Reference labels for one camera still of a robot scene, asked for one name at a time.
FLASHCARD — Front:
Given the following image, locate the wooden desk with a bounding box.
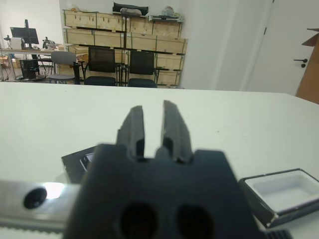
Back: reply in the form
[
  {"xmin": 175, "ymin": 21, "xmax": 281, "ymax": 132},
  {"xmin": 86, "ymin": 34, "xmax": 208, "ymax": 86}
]
[{"xmin": 0, "ymin": 47, "xmax": 69, "ymax": 82}]

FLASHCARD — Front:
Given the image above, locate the white box on desk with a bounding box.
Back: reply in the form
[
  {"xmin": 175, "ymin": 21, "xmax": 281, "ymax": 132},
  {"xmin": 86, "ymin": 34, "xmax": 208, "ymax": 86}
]
[{"xmin": 11, "ymin": 37, "xmax": 23, "ymax": 50}]

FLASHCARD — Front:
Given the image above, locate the wooden crate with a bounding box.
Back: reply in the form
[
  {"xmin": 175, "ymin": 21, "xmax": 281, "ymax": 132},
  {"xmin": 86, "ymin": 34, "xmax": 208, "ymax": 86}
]
[
  {"xmin": 62, "ymin": 9, "xmax": 98, "ymax": 28},
  {"xmin": 155, "ymin": 53, "xmax": 185, "ymax": 71},
  {"xmin": 156, "ymin": 35, "xmax": 188, "ymax": 55},
  {"xmin": 126, "ymin": 32, "xmax": 158, "ymax": 52},
  {"xmin": 129, "ymin": 17, "xmax": 155, "ymax": 35},
  {"xmin": 93, "ymin": 30, "xmax": 127, "ymax": 48},
  {"xmin": 152, "ymin": 20, "xmax": 184, "ymax": 38},
  {"xmin": 65, "ymin": 44, "xmax": 90, "ymax": 62},
  {"xmin": 96, "ymin": 12, "xmax": 128, "ymax": 32},
  {"xmin": 156, "ymin": 70, "xmax": 182, "ymax": 88},
  {"xmin": 63, "ymin": 28, "xmax": 95, "ymax": 46}
]

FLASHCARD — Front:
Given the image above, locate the black computer monitor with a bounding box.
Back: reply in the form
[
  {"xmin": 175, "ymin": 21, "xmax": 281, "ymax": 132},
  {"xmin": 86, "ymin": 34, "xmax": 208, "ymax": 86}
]
[{"xmin": 9, "ymin": 19, "xmax": 40, "ymax": 50}]

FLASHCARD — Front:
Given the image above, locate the black bag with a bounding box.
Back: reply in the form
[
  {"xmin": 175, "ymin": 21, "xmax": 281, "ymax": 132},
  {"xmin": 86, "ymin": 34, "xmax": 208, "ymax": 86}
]
[{"xmin": 112, "ymin": 1, "xmax": 150, "ymax": 15}]

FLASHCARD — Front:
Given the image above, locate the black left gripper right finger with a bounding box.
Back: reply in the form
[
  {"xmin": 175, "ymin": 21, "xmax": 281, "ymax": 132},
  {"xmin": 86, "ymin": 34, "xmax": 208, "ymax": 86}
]
[{"xmin": 160, "ymin": 100, "xmax": 193, "ymax": 161}]

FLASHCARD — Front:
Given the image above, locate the black door handle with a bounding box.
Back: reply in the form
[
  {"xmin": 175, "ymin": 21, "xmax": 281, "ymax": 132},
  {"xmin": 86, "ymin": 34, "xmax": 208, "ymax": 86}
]
[{"xmin": 293, "ymin": 58, "xmax": 309, "ymax": 68}]

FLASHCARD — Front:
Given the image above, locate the black mesh office chair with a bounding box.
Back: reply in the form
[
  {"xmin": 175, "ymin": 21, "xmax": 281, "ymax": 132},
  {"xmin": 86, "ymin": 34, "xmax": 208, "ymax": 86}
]
[
  {"xmin": 84, "ymin": 46, "xmax": 117, "ymax": 87},
  {"xmin": 121, "ymin": 50, "xmax": 159, "ymax": 89}
]

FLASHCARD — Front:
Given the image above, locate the black computer tower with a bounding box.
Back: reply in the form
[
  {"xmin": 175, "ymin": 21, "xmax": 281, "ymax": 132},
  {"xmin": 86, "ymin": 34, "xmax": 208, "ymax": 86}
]
[{"xmin": 19, "ymin": 59, "xmax": 41, "ymax": 80}]

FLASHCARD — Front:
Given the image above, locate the black box with white insert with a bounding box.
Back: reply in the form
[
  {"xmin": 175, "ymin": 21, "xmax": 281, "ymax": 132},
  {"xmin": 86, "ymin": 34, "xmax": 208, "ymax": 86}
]
[{"xmin": 238, "ymin": 168, "xmax": 319, "ymax": 229}]

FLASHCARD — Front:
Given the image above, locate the white door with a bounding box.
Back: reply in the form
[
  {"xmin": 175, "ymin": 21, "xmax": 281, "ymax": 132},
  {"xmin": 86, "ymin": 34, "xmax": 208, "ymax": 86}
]
[{"xmin": 245, "ymin": 0, "xmax": 319, "ymax": 98}]

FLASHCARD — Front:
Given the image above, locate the black box lid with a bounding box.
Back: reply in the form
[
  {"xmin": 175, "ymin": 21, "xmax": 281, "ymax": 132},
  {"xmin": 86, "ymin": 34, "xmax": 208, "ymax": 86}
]
[{"xmin": 61, "ymin": 146, "xmax": 97, "ymax": 185}]

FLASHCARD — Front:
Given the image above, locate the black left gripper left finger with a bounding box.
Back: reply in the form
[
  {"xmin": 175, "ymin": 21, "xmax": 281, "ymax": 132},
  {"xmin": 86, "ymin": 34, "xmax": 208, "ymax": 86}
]
[{"xmin": 116, "ymin": 105, "xmax": 146, "ymax": 160}]

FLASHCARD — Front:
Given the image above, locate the brown cardboard box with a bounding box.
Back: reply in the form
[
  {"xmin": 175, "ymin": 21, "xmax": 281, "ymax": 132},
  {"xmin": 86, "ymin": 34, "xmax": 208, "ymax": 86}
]
[{"xmin": 295, "ymin": 27, "xmax": 319, "ymax": 105}]

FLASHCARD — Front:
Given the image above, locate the grey chair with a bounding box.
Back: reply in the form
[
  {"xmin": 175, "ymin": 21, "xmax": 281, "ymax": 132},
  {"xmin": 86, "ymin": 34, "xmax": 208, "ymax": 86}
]
[{"xmin": 47, "ymin": 51, "xmax": 77, "ymax": 85}]

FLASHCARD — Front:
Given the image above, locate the metal tray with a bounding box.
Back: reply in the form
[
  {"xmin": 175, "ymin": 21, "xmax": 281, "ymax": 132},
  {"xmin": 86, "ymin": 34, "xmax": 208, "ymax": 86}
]
[{"xmin": 149, "ymin": 14, "xmax": 185, "ymax": 22}]

